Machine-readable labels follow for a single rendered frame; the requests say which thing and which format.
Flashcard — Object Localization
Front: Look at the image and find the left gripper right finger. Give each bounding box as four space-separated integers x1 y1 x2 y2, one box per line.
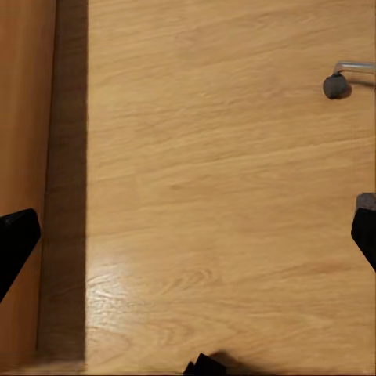
351 208 376 271

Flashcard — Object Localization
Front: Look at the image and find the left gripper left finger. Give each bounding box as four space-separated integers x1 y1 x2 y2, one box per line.
0 207 41 298

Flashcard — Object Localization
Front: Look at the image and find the swivel chair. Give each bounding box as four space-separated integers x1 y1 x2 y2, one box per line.
323 61 376 211

